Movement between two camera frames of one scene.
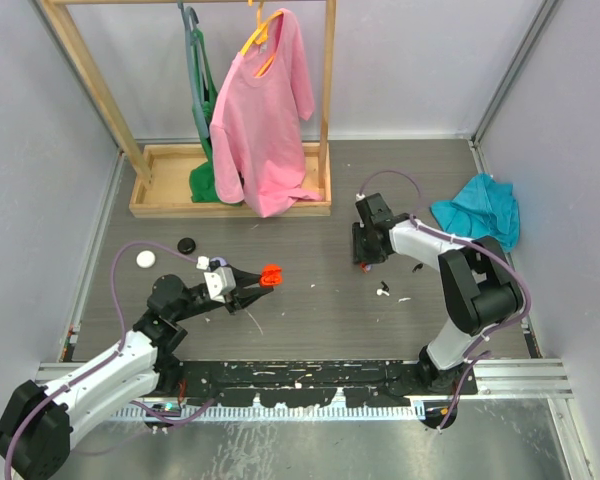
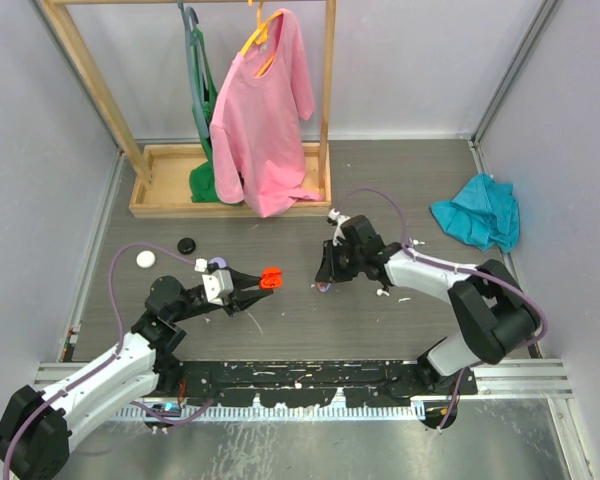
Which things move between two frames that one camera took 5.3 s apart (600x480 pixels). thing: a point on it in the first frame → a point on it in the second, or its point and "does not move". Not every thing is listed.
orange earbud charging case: (271, 275) does not move
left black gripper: (241, 296) does not move
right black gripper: (360, 255) → (329, 271)
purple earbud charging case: (222, 261) does not move
